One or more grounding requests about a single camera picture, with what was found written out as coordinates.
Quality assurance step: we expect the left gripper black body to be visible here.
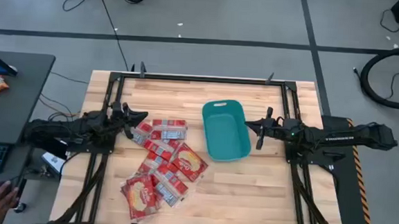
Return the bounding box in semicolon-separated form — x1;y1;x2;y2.
109;101;137;141

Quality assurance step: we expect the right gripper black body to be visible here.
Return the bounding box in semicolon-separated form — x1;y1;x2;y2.
255;106;286;153

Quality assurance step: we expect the teal plastic basket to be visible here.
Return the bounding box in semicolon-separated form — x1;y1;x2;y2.
199;98;255;164

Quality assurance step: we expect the white small box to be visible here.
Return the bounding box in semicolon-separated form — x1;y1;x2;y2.
40;151;67;175

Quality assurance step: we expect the black mat with hazard stripe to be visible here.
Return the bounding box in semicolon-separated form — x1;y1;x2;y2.
313;114;382;224

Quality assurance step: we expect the black desk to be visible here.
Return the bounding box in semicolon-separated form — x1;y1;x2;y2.
0;51;57;224

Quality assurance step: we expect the black caster wheel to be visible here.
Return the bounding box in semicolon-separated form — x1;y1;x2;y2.
13;201;27;214

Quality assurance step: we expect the black frame clamp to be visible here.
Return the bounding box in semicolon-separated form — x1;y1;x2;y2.
139;60;148;80
264;71;276;87

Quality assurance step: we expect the black aluminium table frame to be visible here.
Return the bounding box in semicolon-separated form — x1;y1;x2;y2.
50;57;354;224

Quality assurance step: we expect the long black floor cable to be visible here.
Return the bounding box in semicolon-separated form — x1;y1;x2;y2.
90;0;134;71

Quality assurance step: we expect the thick black hose loop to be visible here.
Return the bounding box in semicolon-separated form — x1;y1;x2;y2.
357;43;399;110

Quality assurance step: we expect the thin looped floor cable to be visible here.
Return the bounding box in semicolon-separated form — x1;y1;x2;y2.
61;0;90;13

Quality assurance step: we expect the thin black cable with plug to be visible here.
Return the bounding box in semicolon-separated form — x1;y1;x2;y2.
351;62;399;101

